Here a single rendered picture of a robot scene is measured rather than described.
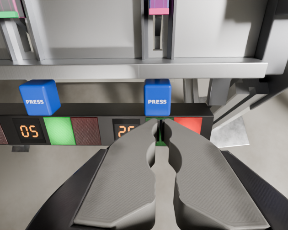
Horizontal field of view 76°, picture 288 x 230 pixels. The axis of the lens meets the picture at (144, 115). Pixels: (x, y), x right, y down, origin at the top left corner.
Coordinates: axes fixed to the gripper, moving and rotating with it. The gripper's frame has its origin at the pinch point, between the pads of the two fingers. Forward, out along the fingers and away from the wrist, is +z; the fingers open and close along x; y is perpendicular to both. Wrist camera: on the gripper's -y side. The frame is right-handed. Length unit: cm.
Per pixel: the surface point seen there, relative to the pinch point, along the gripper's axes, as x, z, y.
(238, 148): 39, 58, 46
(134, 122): -2.4, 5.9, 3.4
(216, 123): 12.6, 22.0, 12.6
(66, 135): -10.2, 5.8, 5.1
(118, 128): -4.2, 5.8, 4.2
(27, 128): -14.4, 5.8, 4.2
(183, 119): 2.7, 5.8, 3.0
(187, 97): 10.2, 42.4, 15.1
